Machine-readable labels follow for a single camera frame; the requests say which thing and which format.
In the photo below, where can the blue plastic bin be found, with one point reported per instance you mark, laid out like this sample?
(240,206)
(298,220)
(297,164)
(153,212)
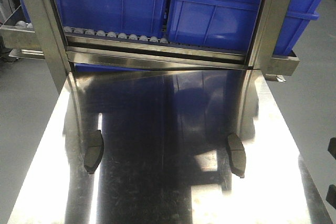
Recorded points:
(140,17)
(229,24)

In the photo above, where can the steel upright post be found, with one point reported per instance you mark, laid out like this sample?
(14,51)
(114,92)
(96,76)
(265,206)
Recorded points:
(270,18)
(49,31)

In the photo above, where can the right steel upright post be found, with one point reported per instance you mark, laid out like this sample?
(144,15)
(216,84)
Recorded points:
(270,18)

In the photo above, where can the steel roller rack rail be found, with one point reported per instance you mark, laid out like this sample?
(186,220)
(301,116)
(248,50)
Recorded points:
(113,52)

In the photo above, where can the left blue plastic bin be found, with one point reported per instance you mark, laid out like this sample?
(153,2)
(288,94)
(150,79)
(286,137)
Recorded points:
(140,17)

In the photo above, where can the brake pad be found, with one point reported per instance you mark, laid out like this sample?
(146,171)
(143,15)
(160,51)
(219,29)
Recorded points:
(237,155)
(94,152)

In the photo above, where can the right blue plastic bin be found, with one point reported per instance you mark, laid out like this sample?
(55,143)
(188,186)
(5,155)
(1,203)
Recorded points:
(229,24)

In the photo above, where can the left steel upright post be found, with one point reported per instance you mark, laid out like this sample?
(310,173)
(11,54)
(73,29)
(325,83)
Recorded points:
(49,31)

